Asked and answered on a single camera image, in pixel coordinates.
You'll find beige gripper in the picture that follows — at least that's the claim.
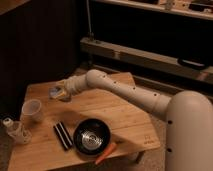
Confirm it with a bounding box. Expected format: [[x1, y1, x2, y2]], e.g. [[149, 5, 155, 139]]
[[56, 79, 72, 101]]

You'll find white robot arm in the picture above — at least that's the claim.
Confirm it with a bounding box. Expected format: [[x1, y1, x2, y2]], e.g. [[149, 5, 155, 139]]
[[57, 69, 213, 171]]

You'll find white ceramic cup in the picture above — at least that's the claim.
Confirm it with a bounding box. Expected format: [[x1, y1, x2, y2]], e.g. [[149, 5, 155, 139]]
[[22, 99, 44, 122]]

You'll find wooden table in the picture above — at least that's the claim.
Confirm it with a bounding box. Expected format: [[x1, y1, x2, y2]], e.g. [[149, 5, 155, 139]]
[[8, 82, 160, 171]]

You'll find black striped rectangular block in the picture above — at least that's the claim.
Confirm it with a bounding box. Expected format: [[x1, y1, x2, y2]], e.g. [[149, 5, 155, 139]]
[[53, 122, 73, 151]]

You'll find black bowl with metal inside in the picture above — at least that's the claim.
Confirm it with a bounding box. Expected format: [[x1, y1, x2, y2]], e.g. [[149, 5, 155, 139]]
[[73, 118, 111, 156]]

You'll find orange carrot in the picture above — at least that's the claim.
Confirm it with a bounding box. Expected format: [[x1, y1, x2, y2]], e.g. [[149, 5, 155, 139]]
[[95, 142, 117, 165]]

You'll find metal pole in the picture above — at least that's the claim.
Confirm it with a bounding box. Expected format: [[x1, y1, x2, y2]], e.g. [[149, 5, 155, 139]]
[[86, 0, 94, 41]]

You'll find background shelf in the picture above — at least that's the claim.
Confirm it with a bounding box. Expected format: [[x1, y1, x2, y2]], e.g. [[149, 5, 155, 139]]
[[93, 0, 213, 21]]

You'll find long grey case with handle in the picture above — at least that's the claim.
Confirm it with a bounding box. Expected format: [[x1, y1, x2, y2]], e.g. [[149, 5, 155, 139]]
[[80, 37, 213, 84]]

